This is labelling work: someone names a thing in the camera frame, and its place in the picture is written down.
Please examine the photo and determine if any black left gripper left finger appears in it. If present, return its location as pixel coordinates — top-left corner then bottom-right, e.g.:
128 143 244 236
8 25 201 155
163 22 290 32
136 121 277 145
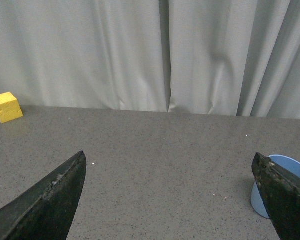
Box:
0 151 87 240

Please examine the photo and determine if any yellow foam cube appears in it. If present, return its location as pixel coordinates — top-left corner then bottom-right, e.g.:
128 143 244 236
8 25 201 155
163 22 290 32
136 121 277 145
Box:
0 92 23 124

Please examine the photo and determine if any blue plastic cup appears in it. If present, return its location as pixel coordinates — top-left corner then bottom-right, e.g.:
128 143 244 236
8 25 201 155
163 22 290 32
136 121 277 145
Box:
250 154 300 219

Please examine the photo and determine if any grey curtain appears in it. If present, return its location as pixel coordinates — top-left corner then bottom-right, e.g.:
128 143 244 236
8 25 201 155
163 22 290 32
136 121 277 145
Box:
0 0 300 119

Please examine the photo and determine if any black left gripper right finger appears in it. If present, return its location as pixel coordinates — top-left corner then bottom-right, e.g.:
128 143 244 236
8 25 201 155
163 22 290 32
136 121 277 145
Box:
251 152 300 240

